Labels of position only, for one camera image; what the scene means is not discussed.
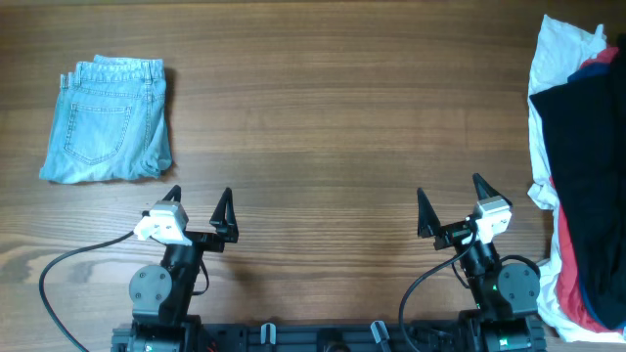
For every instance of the white garment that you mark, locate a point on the white garment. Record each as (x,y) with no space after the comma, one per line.
(560,51)

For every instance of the navy blue garment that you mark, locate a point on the navy blue garment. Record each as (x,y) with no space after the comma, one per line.
(590,70)

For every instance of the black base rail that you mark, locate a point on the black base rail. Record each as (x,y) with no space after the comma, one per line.
(375,336)

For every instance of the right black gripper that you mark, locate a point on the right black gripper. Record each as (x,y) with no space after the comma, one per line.
(453,235)

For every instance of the folded light blue jeans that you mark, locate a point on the folded light blue jeans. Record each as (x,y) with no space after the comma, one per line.
(109,123)

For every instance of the red garment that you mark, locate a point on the red garment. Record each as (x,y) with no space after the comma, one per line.
(568,289)

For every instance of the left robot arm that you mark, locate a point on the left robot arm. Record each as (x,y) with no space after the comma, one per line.
(161,294)

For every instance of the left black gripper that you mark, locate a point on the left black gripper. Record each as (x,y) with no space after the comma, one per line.
(201,239)

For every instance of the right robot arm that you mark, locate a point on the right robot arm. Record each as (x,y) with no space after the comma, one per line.
(504,289)

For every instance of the black shorts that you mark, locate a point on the black shorts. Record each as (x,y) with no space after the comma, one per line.
(583,124)

